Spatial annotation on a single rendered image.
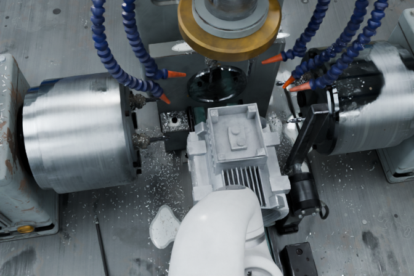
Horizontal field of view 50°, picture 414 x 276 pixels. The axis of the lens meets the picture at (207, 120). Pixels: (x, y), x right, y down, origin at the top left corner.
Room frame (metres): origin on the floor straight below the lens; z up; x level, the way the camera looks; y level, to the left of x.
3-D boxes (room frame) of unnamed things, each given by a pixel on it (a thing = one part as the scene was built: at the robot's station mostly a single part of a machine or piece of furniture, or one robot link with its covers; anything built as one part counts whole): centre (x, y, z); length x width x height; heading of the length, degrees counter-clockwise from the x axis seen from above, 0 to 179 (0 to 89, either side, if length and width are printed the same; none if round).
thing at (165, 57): (0.65, -0.01, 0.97); 0.30 x 0.11 x 0.34; 101
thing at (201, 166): (0.36, -0.07, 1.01); 0.20 x 0.19 x 0.19; 10
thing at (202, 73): (0.59, -0.02, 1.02); 0.15 x 0.02 x 0.15; 101
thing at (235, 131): (0.40, -0.06, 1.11); 0.12 x 0.11 x 0.07; 10
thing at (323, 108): (0.40, -0.20, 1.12); 0.04 x 0.03 x 0.26; 11
